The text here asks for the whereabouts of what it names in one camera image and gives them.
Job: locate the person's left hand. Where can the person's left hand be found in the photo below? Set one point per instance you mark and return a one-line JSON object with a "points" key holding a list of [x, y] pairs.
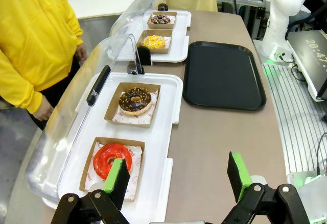
{"points": [[81, 53]]}

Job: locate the chocolate donut with pink sprinkles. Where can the chocolate donut with pink sprinkles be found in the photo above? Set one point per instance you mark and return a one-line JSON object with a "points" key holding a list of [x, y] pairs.
{"points": [[154, 20]]}

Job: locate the slotted aluminium base plate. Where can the slotted aluminium base plate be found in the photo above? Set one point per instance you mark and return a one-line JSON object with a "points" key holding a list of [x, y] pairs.
{"points": [[293, 122]]}

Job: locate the person's left forearm yellow sleeve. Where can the person's left forearm yellow sleeve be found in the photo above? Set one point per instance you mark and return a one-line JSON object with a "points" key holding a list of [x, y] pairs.
{"points": [[78, 34]]}

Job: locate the yellow hoodie torso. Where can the yellow hoodie torso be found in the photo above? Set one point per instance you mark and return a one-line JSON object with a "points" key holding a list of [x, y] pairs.
{"points": [[33, 17]]}

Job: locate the white printed paper liner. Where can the white printed paper liner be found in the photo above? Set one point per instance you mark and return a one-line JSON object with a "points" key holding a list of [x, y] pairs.
{"points": [[167, 43], [136, 162], [172, 20], [143, 119]]}

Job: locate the clear plastic display lid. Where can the clear plastic display lid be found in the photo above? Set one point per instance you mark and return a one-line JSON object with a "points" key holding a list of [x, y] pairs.
{"points": [[66, 122], [132, 12]]}

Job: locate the black trousers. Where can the black trousers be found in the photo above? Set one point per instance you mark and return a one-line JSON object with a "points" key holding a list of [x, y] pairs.
{"points": [[58, 88]]}

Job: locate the person's right hand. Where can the person's right hand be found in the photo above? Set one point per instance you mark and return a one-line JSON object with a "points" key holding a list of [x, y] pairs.
{"points": [[43, 110]]}

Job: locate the person's right forearm yellow sleeve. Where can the person's right forearm yellow sleeve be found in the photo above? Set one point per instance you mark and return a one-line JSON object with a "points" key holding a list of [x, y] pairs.
{"points": [[18, 81]]}

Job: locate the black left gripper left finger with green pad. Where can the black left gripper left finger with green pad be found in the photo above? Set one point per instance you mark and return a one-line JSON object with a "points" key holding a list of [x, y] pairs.
{"points": [[115, 183]]}

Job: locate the yellow cloth-covered table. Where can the yellow cloth-covered table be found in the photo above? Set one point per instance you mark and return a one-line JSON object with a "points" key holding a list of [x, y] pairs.
{"points": [[189, 2]]}

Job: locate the chocolate donut with nut crumbs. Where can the chocolate donut with nut crumbs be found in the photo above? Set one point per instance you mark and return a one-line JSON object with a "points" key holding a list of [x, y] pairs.
{"points": [[127, 106]]}

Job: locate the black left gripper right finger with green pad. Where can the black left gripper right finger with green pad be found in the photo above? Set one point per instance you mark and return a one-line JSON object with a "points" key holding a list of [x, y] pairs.
{"points": [[242, 180]]}

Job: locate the white-framed timer monitor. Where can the white-framed timer monitor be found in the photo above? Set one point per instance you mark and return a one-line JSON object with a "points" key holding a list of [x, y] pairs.
{"points": [[311, 53]]}

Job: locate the black lid hinge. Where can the black lid hinge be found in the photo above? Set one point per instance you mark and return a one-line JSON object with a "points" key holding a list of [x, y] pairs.
{"points": [[135, 69], [162, 7]]}

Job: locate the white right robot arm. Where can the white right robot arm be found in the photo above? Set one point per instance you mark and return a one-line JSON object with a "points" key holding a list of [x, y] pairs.
{"points": [[278, 17]]}

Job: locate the brown cardboard donut box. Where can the brown cardboard donut box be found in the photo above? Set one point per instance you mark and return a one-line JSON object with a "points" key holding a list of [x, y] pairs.
{"points": [[122, 140], [155, 51], [161, 26], [115, 99]]}

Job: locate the white plastic display tray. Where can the white plastic display tray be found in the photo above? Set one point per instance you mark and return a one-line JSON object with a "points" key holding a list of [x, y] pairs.
{"points": [[181, 43], [163, 111]]}

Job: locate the yellow sprinkled donut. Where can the yellow sprinkled donut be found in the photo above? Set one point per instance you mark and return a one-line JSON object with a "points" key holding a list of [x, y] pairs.
{"points": [[148, 43]]}

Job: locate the black plastic serving tray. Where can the black plastic serving tray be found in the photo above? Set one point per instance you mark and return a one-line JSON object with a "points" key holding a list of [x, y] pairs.
{"points": [[222, 76]]}

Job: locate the red glazed donut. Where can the red glazed donut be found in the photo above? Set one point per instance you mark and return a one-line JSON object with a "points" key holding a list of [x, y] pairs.
{"points": [[102, 160]]}

